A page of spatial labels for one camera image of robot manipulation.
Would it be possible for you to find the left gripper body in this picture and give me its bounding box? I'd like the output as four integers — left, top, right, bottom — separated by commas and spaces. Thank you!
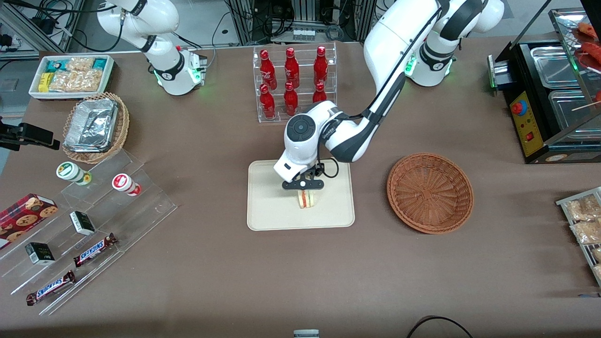
274, 158, 325, 191

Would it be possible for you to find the beige plastic tray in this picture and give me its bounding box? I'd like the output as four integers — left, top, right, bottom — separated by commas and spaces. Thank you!
247, 160, 355, 231

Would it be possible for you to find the light wicker basket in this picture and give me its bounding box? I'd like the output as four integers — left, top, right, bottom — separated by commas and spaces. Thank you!
62, 92, 130, 164

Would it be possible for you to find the brown wicker basket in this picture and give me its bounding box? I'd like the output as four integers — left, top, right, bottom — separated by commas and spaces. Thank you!
387, 153, 474, 234

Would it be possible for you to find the green lid sunflower cup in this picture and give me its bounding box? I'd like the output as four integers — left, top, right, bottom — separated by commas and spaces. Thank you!
56, 161, 92, 186

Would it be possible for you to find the silver foil food container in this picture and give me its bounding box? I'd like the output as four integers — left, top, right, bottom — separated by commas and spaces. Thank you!
64, 99, 119, 153

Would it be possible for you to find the clear acrylic bottle rack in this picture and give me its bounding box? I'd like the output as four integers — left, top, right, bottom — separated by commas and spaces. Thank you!
253, 42, 338, 123

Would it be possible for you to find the clear bag of puffs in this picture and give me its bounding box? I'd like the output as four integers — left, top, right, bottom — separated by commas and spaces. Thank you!
65, 57, 95, 72
49, 70, 102, 92

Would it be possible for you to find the red tartan cookie box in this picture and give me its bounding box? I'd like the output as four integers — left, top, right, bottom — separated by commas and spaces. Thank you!
0, 193, 58, 249

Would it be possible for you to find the white plastic snack bin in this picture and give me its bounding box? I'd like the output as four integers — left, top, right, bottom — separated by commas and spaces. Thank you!
29, 55, 115, 101

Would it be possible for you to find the red lid yogurt cup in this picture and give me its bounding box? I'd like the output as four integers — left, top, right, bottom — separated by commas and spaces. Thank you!
112, 173, 141, 197

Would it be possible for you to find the small black carton box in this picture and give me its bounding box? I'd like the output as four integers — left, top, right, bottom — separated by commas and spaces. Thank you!
25, 242, 55, 266
69, 211, 96, 236

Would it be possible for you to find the clear acrylic stepped shelf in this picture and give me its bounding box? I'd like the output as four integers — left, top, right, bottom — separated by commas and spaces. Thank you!
0, 149, 178, 316

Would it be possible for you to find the Snickers chocolate bar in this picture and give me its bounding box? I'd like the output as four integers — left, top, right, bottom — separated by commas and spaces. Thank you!
73, 233, 118, 268
26, 270, 76, 306

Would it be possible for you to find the black food warmer appliance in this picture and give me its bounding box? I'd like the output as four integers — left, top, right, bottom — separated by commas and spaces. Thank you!
487, 0, 601, 164

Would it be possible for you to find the steel warmer pan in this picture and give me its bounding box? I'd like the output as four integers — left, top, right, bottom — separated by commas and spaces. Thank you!
531, 46, 579, 89
548, 89, 601, 141

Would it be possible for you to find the aluminium frame rack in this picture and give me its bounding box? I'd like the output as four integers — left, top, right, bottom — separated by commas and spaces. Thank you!
228, 0, 378, 46

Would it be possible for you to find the black floor cable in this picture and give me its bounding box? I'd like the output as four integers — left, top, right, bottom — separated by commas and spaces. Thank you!
406, 316, 475, 338

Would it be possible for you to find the grey wire snack rack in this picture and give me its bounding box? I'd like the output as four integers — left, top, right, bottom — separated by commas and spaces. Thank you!
556, 187, 601, 287

